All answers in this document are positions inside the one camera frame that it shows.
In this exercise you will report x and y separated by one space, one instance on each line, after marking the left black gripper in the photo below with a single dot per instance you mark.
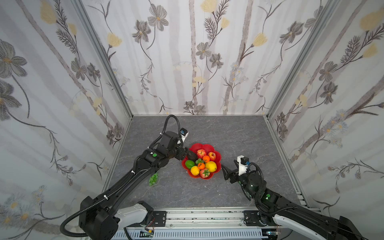
184 153

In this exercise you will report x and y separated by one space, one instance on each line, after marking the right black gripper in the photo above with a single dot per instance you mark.
233 176

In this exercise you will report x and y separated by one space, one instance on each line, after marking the yellow lemon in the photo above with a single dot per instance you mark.
211 166

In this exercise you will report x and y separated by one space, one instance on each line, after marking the red yellow pomegranate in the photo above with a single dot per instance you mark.
212 156

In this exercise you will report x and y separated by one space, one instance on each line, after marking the dark green avocado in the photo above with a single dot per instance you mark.
192 156

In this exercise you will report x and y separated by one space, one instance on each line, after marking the green lime fruit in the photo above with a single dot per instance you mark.
189 164

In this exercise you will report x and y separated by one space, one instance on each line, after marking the red flower-shaped fruit bowl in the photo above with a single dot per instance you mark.
208 149

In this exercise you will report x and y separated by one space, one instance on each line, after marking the orange tangerine with stem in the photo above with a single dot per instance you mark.
201 166

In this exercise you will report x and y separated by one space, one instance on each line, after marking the red apple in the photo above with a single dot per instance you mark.
201 153

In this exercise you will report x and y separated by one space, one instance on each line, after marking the yellow pear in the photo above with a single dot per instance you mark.
195 171

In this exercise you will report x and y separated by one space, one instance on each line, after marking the green grape bunch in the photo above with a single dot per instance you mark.
153 180

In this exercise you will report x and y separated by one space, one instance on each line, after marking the dark mangosteen with green leaves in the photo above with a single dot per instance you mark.
199 161

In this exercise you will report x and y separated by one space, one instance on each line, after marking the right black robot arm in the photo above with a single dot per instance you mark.
276 210

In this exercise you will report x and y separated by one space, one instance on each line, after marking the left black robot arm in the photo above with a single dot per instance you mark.
97 218

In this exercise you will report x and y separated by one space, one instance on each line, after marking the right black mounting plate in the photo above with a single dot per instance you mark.
255 218

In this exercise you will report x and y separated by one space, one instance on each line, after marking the black mounting plate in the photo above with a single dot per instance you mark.
156 219
255 218

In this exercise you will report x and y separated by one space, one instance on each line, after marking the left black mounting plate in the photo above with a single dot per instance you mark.
156 219

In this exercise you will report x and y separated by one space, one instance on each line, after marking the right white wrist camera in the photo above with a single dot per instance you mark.
243 163

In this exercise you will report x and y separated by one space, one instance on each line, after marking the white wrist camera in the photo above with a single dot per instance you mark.
243 163
184 134

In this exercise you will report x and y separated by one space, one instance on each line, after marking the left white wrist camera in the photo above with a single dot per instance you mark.
184 134

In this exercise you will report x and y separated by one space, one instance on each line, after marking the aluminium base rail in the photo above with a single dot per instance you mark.
134 218

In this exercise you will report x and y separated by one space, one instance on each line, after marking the white perforated cable duct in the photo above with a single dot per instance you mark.
190 234

